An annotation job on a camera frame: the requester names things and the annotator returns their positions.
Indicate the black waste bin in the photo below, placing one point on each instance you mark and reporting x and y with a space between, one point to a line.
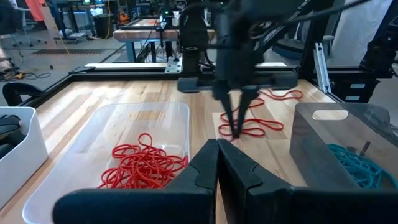
103 26

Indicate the black table clamp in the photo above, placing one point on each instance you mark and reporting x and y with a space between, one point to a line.
18 90

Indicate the white plastic basket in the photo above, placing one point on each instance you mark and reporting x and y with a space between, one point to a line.
18 161

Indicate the black equipment rig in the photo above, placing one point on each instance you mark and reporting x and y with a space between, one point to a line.
382 46

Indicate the white metal bracket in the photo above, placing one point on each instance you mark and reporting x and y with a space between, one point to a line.
173 65

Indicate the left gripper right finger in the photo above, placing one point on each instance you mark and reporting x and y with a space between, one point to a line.
264 205

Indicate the black office chair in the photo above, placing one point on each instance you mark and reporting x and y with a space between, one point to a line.
21 25

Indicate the silver aluminium strut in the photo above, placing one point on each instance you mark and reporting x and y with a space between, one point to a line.
321 68

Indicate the black aluminium frame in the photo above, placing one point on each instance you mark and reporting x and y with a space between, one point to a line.
124 74

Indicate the black box white labels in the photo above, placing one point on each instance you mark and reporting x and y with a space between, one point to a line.
354 90

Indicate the clear plastic basket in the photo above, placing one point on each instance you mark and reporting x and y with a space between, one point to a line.
93 130

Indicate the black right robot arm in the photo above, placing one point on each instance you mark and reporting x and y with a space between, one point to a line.
192 31

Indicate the grey translucent plastic basket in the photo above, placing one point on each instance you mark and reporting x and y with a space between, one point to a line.
311 155

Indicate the wooden workbench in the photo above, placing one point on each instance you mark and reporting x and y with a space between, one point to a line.
146 34

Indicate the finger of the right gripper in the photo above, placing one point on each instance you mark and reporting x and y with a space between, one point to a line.
227 105
245 102

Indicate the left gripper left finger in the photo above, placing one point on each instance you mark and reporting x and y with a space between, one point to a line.
186 205

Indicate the yellow plug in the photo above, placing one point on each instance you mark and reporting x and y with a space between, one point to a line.
19 75

